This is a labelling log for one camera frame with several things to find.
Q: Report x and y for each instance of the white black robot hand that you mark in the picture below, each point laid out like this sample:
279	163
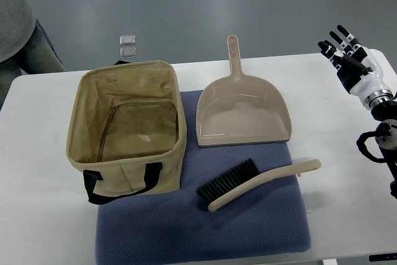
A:
356	67

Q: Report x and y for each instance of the pink broom black bristles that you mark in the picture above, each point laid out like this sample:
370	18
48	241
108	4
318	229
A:
244	177

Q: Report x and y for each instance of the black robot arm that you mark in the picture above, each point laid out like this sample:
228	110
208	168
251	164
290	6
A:
384	111

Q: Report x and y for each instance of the yellow fabric bag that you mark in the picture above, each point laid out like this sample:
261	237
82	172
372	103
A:
127	134

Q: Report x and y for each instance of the pink plastic dustpan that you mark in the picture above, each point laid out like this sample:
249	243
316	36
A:
239	109

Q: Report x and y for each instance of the black table control panel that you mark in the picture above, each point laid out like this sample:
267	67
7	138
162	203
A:
383	257

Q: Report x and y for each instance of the upper clear floor plate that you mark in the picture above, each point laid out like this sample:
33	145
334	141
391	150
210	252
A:
127	39

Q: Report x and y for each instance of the blue quilted cushion mat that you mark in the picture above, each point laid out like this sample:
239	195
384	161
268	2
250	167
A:
177	227

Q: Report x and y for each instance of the person in grey shirt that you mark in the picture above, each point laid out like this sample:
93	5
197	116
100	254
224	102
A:
24	43

